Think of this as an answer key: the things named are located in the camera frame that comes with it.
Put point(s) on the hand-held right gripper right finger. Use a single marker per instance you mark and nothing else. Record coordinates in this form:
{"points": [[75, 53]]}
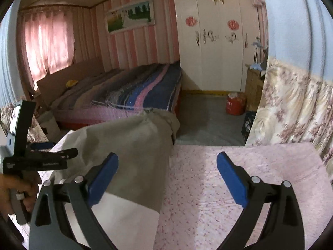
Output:
{"points": [[232, 179]]}

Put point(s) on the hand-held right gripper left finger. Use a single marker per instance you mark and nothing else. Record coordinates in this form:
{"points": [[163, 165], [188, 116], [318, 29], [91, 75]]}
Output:
{"points": [[102, 179]]}

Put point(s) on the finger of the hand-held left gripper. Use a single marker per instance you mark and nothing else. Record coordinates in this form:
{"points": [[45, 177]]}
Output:
{"points": [[43, 145], [59, 153]]}

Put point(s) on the grey and white jacket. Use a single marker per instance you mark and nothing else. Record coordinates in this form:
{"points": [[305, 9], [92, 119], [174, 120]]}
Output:
{"points": [[135, 148]]}

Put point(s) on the person's left hand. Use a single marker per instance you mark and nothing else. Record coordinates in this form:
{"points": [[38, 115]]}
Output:
{"points": [[5, 195]]}

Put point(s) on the white nightstand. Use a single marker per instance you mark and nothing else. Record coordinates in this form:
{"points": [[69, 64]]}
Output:
{"points": [[49, 122]]}

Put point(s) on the pink floral bed sheet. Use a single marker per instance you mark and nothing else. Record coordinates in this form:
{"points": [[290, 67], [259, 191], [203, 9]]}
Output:
{"points": [[208, 213]]}

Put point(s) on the yellow toy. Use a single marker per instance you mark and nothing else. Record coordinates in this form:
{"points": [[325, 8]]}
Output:
{"points": [[71, 83]]}

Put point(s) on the red bucket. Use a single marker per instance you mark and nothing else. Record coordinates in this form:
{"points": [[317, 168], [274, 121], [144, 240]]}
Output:
{"points": [[234, 106]]}

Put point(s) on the blue and floral curtain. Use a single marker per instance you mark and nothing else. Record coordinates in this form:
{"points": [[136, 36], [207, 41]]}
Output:
{"points": [[291, 104], [7, 57]]}

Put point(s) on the bed with brown headboard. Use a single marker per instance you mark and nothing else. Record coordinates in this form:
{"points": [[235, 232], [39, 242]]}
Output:
{"points": [[78, 70]]}

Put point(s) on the wooden cabinet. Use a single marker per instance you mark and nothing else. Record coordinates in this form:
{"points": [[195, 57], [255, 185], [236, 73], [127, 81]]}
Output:
{"points": [[252, 91]]}

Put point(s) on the pink window curtain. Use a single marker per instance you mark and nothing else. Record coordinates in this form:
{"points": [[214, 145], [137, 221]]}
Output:
{"points": [[44, 44]]}

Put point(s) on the striped blue pink blanket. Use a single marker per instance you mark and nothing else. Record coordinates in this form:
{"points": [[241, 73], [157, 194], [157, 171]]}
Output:
{"points": [[145, 88]]}

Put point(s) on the white wardrobe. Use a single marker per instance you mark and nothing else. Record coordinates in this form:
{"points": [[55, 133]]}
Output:
{"points": [[216, 65]]}

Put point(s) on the red round decal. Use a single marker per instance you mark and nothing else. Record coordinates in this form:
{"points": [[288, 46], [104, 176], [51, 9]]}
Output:
{"points": [[233, 24], [191, 22]]}

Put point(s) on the gold wardrobe ornament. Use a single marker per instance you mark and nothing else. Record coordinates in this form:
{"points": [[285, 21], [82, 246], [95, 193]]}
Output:
{"points": [[218, 0]]}

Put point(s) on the framed wall picture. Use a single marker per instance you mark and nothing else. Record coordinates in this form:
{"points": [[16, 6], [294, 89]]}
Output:
{"points": [[130, 15]]}

